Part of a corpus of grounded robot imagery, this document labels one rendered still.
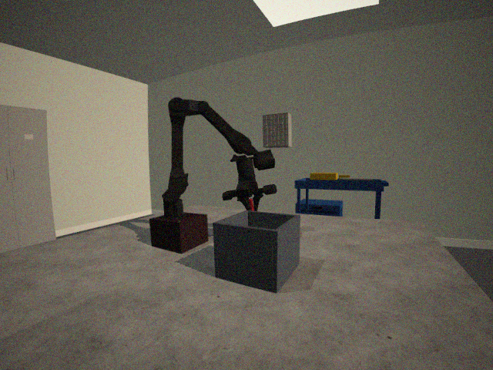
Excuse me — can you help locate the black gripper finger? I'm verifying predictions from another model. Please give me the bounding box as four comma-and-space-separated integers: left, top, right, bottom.
237, 197, 250, 210
253, 195, 263, 211

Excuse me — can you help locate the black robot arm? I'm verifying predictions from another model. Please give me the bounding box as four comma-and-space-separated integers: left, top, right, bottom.
161, 97, 275, 220

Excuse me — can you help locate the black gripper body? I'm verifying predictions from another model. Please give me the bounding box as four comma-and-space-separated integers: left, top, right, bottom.
222, 172, 277, 200

